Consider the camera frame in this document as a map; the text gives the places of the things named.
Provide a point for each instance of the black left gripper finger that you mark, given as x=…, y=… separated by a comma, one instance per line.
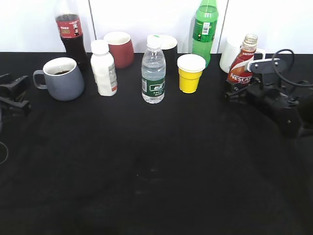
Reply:
x=11, y=87
x=14, y=108

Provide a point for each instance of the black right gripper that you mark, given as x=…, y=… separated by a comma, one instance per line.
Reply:
x=271, y=101

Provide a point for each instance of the Nescafe coffee bottle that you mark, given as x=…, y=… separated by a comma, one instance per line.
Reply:
x=237, y=74

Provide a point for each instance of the grey ceramic mug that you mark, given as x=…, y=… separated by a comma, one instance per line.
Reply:
x=61, y=77

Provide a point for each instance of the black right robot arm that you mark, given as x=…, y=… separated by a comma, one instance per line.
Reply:
x=306, y=114

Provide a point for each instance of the yellow paper cup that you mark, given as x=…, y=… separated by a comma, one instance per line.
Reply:
x=190, y=68

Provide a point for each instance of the green sprite bottle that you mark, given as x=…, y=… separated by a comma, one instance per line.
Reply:
x=204, y=29

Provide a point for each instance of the white ceramic mug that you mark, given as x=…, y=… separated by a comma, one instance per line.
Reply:
x=233, y=49

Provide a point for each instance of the cola bottle red label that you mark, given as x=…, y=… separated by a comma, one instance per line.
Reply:
x=70, y=31

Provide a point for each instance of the black mug white interior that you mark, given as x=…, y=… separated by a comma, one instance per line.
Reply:
x=169, y=46

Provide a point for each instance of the clear water bottle green label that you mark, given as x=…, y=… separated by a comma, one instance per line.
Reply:
x=153, y=71

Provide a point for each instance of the white milk bottle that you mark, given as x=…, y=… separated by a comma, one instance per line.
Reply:
x=103, y=68

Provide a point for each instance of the dark red ceramic mug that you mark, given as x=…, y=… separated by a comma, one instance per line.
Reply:
x=121, y=47

